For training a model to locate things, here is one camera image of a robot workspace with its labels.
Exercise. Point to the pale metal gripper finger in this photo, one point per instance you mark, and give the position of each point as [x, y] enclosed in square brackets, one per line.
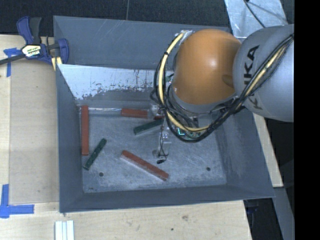
[158, 151]
[167, 147]

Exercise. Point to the red-brown flat block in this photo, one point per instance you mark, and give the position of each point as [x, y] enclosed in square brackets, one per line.
[134, 113]
[85, 131]
[147, 166]

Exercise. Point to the dark green flat block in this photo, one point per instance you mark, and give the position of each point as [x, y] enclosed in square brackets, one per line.
[146, 127]
[95, 153]

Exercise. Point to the grey metal bin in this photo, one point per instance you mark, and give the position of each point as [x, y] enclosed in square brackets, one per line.
[190, 164]

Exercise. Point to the pale wood board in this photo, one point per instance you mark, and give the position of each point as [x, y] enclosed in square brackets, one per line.
[32, 134]

